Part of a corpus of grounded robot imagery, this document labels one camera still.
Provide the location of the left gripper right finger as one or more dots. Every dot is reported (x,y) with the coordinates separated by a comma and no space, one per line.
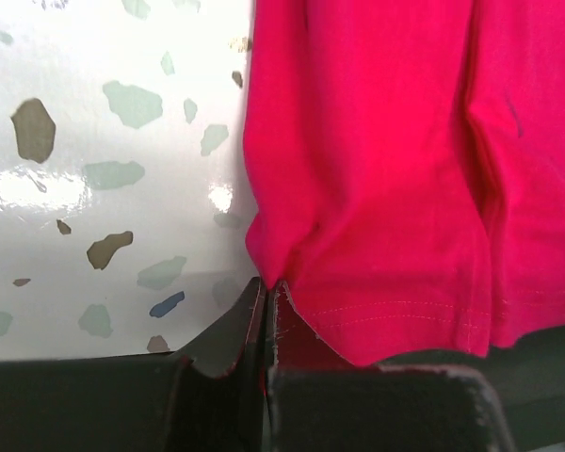
(318,401)

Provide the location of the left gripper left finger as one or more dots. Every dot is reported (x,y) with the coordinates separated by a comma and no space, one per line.
(206,396)

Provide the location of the pink red t-shirt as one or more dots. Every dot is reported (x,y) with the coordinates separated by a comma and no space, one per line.
(408,162)

